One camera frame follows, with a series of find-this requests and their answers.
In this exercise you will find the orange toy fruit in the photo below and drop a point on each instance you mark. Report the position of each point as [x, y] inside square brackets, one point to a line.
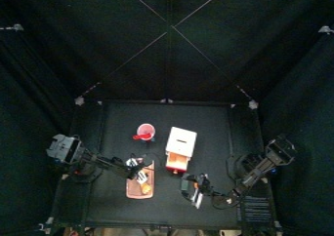
[197, 183]

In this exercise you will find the grey pole base bracket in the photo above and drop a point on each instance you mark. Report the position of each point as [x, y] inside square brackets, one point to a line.
[166, 100]

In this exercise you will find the white box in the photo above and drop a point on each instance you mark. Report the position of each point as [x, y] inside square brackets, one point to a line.
[181, 142]

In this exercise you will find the red plastic spoon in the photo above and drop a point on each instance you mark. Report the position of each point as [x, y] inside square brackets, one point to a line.
[139, 137]

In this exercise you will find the yellow toy squash half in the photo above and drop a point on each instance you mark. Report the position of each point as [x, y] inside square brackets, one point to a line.
[146, 188]

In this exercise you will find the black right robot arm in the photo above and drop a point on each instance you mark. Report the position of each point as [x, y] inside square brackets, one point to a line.
[261, 168]

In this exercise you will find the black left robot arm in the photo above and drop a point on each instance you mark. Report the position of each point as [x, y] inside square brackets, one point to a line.
[66, 147]

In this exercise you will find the pink plastic tray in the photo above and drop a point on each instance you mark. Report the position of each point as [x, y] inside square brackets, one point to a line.
[134, 190]

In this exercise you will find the vertical metal frame pole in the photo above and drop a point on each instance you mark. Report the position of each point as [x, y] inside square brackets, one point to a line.
[169, 58]

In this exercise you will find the red plastic cup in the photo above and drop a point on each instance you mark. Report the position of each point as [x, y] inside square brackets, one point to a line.
[146, 129]

